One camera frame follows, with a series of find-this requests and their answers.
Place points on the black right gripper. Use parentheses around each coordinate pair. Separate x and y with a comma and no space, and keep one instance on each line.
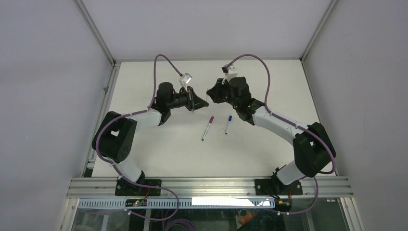
(215,92)

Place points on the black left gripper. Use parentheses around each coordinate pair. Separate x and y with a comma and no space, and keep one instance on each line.
(194,102)

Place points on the white pen green end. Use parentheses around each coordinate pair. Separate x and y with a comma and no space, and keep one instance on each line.
(206,132)

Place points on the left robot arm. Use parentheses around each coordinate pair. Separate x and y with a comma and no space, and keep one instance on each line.
(114,138)

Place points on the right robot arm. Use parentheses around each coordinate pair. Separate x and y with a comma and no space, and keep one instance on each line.
(311,144)

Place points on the orange object under table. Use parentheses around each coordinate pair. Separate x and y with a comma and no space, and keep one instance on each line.
(243,217)

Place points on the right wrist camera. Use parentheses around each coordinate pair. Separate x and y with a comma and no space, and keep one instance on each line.
(230,72)

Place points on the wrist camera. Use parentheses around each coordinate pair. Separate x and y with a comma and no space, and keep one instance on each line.
(230,72)
(184,80)

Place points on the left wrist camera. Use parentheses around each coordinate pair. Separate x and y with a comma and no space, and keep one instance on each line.
(184,80)

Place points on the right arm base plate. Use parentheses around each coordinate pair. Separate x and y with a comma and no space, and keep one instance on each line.
(273,187)

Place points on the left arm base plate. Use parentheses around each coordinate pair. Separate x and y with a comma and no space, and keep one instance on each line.
(124,188)

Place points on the aluminium front rail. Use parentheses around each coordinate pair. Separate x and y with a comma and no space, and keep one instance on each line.
(187,187)

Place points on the white slotted cable duct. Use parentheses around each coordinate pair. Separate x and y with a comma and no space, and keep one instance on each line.
(186,203)

